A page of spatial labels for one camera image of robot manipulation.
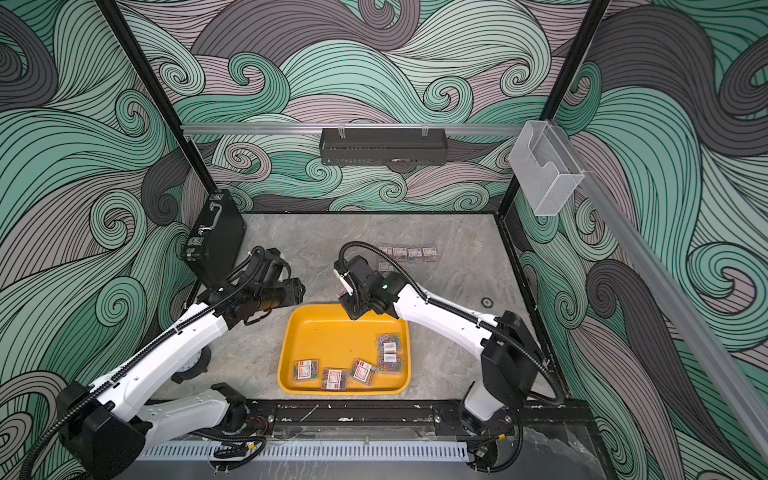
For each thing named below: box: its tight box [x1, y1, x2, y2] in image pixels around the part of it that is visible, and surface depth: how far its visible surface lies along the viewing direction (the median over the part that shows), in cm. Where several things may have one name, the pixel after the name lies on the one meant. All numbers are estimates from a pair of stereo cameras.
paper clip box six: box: [293, 360, 319, 382], surface depth 81 cm
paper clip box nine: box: [376, 333, 402, 355], surface depth 85 cm
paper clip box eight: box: [350, 359, 377, 386], surface depth 80 cm
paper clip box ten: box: [378, 344, 403, 375], surface depth 83 cm
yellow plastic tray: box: [277, 303, 411, 396], surface depth 83 cm
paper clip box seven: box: [321, 369, 348, 391], surface depth 79 cm
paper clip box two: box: [422, 246, 438, 263], surface depth 108 cm
